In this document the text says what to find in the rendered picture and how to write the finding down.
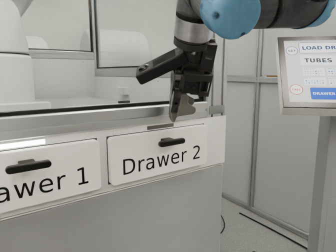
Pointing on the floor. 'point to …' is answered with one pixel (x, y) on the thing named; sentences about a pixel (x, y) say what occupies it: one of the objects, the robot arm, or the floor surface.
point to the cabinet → (127, 219)
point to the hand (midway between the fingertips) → (170, 116)
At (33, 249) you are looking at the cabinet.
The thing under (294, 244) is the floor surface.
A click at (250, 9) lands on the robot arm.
